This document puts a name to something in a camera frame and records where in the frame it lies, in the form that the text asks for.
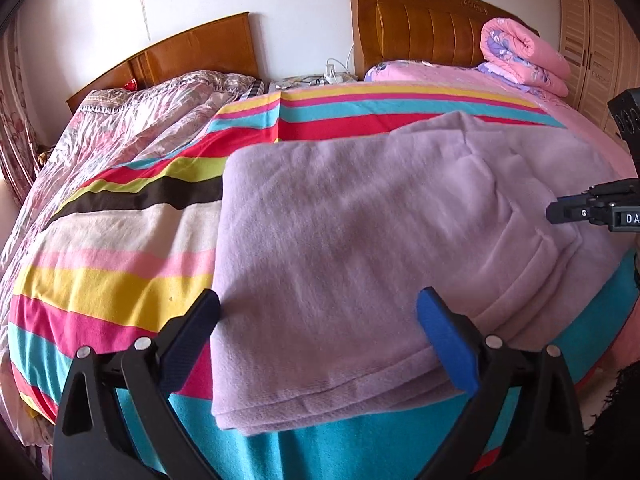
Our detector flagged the lilac knit pants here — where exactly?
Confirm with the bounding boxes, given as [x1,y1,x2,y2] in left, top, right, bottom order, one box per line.
[210,112,634,435]

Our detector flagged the pink bed sheet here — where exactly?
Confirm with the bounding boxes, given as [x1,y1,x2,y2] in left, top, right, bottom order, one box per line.
[364,61,637,179]

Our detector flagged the beige louvered wardrobe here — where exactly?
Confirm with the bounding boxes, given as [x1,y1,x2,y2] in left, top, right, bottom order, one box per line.
[560,0,639,140]

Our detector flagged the rainbow striped blanket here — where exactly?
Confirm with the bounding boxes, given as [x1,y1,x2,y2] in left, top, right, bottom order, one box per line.
[1,81,636,479]

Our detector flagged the rolled pink floral quilt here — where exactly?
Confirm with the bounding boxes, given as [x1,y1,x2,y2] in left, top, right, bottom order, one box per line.
[477,18,570,98]

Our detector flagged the right wooden headboard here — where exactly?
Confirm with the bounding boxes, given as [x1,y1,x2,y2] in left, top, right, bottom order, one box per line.
[350,0,520,78]

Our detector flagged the wooden headboard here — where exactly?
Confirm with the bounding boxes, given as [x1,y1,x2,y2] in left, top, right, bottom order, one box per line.
[350,0,520,78]
[66,12,259,112]

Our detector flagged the floral pink curtain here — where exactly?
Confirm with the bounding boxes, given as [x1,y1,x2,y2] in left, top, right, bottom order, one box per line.
[0,18,41,205]

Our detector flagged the white power strip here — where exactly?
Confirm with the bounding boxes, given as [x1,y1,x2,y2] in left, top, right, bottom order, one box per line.
[323,63,344,84]

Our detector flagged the cluttered bedside table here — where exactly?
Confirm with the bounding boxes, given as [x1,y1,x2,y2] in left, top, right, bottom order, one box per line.
[268,73,357,92]

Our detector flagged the pink floral crumpled quilt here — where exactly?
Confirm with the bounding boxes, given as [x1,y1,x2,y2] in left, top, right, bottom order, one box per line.
[0,69,262,281]

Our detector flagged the left wooden headboard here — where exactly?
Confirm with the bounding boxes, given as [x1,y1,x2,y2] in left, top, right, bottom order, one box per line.
[66,12,259,112]

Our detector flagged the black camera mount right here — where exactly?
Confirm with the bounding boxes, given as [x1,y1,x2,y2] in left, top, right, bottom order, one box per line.
[608,88,640,157]

